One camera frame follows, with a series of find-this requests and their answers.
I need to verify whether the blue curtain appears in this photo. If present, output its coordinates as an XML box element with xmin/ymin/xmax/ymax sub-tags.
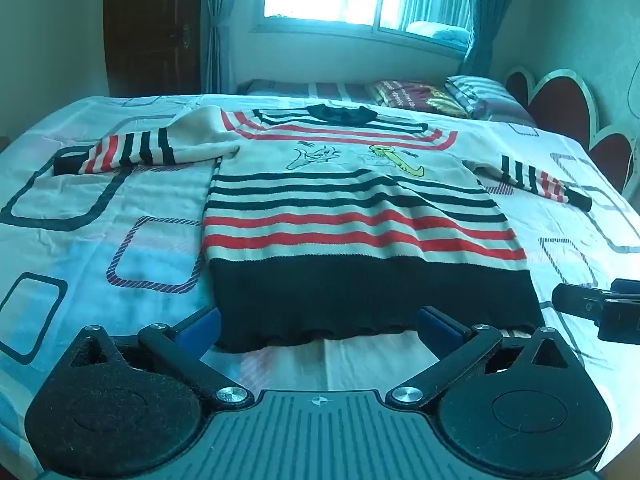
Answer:
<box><xmin>199</xmin><ymin>0</ymin><xmax>240</xmax><ymax>95</ymax></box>
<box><xmin>459</xmin><ymin>0</ymin><xmax>527</xmax><ymax>79</ymax></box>

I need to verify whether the dark wooden door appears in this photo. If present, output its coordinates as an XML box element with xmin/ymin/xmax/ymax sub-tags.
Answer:
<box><xmin>102</xmin><ymin>0</ymin><xmax>204</xmax><ymax>97</ymax></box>

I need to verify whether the folded blanket on sill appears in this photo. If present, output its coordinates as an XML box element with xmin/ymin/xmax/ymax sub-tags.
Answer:
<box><xmin>404</xmin><ymin>20</ymin><xmax>474</xmax><ymax>45</ymax></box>

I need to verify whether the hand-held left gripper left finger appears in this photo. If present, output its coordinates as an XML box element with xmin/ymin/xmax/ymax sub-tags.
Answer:
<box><xmin>69</xmin><ymin>307</ymin><xmax>254</xmax><ymax>409</ymax></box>

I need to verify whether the striped knit sweater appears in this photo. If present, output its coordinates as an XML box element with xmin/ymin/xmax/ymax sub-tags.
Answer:
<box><xmin>52</xmin><ymin>103</ymin><xmax>593</xmax><ymax>354</ymax></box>

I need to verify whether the grey striped pillow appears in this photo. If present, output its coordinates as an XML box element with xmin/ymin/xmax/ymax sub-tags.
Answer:
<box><xmin>444</xmin><ymin>74</ymin><xmax>532</xmax><ymax>122</ymax></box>

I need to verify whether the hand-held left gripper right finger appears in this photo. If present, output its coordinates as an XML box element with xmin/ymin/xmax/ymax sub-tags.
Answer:
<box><xmin>388</xmin><ymin>305</ymin><xmax>574</xmax><ymax>407</ymax></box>

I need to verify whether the red scalloped headboard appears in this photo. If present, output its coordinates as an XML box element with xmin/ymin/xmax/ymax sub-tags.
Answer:
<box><xmin>504</xmin><ymin>64</ymin><xmax>640</xmax><ymax>197</ymax></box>

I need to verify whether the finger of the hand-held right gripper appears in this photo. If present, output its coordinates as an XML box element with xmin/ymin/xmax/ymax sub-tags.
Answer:
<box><xmin>552</xmin><ymin>283</ymin><xmax>640</xmax><ymax>344</ymax></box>
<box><xmin>609</xmin><ymin>278</ymin><xmax>640</xmax><ymax>298</ymax></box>

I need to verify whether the white patterned bed sheet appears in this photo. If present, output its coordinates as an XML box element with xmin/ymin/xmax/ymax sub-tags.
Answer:
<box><xmin>0</xmin><ymin>94</ymin><xmax>640</xmax><ymax>461</ymax></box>

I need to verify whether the red patterned pillow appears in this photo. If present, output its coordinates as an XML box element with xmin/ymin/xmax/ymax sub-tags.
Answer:
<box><xmin>366</xmin><ymin>79</ymin><xmax>472</xmax><ymax>115</ymax></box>

